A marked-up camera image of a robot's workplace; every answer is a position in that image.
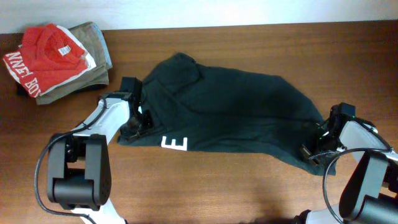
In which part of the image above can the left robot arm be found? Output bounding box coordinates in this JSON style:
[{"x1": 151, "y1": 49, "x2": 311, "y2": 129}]
[{"x1": 47, "y1": 91, "x2": 149, "y2": 223}]

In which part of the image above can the dark green t-shirt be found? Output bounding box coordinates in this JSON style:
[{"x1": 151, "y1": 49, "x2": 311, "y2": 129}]
[{"x1": 118, "y1": 53, "x2": 325, "y2": 175}]

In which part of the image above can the red folded t-shirt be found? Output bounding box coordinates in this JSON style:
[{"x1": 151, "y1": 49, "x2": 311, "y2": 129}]
[{"x1": 2, "y1": 24, "x2": 88, "y2": 98}]

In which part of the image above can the khaki folded garment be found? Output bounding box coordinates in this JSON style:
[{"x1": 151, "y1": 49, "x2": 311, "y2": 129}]
[{"x1": 35, "y1": 22, "x2": 109, "y2": 105}]

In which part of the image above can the black folded garment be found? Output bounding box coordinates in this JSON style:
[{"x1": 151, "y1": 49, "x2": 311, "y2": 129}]
[{"x1": 16, "y1": 81, "x2": 106, "y2": 96}]

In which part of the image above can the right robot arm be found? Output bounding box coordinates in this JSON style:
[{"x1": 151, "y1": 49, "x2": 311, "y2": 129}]
[{"x1": 293, "y1": 116, "x2": 397, "y2": 223}]

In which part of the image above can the light blue folded garment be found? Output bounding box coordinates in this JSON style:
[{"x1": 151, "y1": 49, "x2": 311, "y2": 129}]
[{"x1": 93, "y1": 23, "x2": 113, "y2": 70}]

